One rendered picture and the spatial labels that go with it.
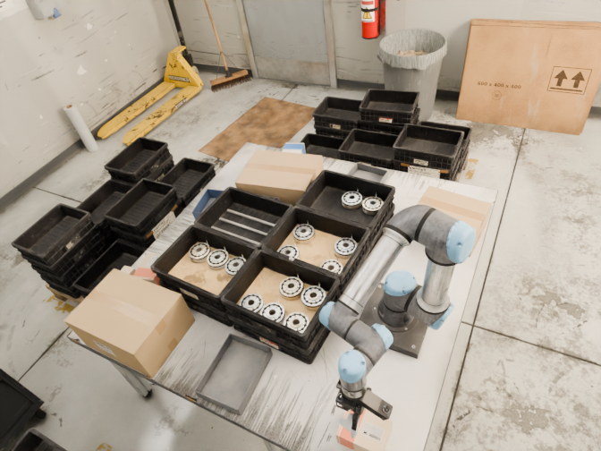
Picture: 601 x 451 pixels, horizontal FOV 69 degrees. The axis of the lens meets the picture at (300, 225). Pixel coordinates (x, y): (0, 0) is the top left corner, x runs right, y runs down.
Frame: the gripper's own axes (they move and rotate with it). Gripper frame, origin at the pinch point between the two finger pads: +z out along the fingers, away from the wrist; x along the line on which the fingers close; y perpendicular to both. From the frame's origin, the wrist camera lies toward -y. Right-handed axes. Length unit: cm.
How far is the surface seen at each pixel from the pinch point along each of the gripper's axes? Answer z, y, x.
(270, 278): 4, 59, -41
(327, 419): 17.2, 14.4, 0.1
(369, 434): 9.8, -2.4, 1.2
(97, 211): 48, 235, -76
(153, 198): 37, 190, -93
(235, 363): 17, 58, -5
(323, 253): 4, 43, -62
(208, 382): 17, 64, 6
